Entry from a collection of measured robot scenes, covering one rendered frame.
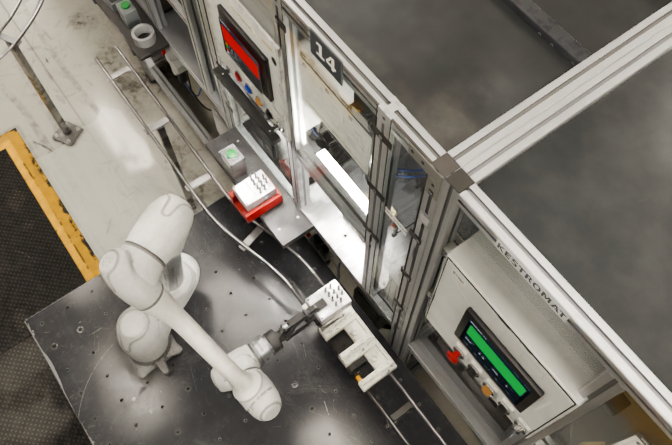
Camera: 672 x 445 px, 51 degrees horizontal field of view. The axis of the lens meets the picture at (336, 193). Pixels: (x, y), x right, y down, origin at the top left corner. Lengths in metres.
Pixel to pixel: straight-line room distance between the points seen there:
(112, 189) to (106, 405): 1.44
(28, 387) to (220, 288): 1.19
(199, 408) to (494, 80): 1.64
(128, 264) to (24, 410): 1.73
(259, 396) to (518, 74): 1.23
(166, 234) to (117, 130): 2.10
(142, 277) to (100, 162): 2.03
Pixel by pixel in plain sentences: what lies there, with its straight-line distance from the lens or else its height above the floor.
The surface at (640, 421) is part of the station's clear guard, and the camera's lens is 1.54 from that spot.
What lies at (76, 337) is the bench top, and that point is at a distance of 2.89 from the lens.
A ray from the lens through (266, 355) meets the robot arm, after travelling 2.39.
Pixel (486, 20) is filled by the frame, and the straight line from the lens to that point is 1.74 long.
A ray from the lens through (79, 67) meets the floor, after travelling 4.39.
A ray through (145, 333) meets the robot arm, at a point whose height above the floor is 0.94.
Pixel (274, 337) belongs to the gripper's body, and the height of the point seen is 1.00.
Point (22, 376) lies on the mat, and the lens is 3.66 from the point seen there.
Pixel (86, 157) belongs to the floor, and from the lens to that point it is 4.04.
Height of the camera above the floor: 3.30
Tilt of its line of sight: 63 degrees down
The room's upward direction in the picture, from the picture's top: straight up
